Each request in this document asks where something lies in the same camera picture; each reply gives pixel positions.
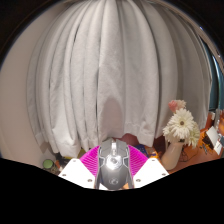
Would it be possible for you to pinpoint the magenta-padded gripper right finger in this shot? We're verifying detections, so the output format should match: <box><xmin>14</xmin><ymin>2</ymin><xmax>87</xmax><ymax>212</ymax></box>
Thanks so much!
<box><xmin>128</xmin><ymin>144</ymin><xmax>170</xmax><ymax>189</ymax></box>

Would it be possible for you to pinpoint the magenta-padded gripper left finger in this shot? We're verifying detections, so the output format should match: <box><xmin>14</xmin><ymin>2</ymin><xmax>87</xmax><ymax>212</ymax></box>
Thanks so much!
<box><xmin>58</xmin><ymin>145</ymin><xmax>101</xmax><ymax>190</ymax></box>

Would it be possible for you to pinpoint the grey computer mouse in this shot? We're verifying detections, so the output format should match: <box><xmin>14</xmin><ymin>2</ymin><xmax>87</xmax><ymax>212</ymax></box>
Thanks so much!
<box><xmin>96</xmin><ymin>138</ymin><xmax>131</xmax><ymax>191</ymax></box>

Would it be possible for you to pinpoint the blue book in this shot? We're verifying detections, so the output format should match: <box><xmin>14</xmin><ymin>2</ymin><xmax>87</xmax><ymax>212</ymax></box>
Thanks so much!
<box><xmin>135</xmin><ymin>143</ymin><xmax>150</xmax><ymax>157</ymax></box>

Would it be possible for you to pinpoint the white jug vase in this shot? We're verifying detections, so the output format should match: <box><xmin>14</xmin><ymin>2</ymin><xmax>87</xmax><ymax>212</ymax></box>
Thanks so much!
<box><xmin>160</xmin><ymin>139</ymin><xmax>185</xmax><ymax>171</ymax></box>

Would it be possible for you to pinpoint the dark green mug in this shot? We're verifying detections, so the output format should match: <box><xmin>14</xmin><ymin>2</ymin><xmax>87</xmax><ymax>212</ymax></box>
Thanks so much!
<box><xmin>42</xmin><ymin>158</ymin><xmax>55</xmax><ymax>171</ymax></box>

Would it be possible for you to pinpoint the white flower bouquet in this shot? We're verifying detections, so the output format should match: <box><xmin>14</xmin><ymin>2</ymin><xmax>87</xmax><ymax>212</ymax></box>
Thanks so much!
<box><xmin>162</xmin><ymin>99</ymin><xmax>201</xmax><ymax>149</ymax></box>

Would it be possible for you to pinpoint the white curtain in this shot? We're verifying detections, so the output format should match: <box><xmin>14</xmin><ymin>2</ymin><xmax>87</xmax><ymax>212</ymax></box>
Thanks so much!
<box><xmin>26</xmin><ymin>0</ymin><xmax>214</xmax><ymax>159</ymax></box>

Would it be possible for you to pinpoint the dark teal curtain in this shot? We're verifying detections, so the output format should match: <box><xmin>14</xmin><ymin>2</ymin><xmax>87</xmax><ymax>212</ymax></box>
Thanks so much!
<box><xmin>203</xmin><ymin>39</ymin><xmax>223</xmax><ymax>111</ymax></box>

